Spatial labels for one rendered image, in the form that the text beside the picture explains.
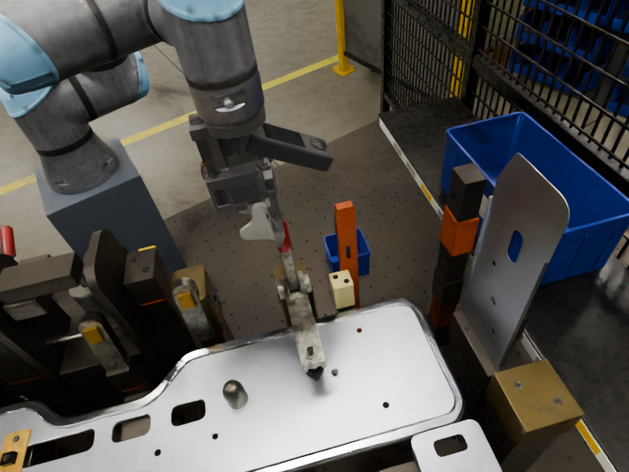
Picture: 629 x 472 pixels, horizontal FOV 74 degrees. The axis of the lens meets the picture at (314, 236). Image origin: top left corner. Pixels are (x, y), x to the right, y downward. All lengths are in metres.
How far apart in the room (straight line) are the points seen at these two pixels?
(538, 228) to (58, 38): 0.51
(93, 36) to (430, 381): 0.61
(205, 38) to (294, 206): 1.02
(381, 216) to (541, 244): 0.86
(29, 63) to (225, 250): 0.93
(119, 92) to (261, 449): 0.72
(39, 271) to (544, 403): 0.72
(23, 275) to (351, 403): 0.52
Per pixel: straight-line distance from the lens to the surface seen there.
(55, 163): 1.01
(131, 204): 1.03
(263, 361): 0.72
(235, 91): 0.45
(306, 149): 0.52
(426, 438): 0.66
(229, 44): 0.43
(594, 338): 0.76
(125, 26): 0.50
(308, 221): 1.33
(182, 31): 0.43
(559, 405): 0.66
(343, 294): 0.72
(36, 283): 0.73
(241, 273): 1.24
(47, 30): 0.48
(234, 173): 0.51
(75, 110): 0.97
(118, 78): 0.97
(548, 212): 0.49
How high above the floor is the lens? 1.63
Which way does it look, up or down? 46 degrees down
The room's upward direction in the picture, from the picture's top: 9 degrees counter-clockwise
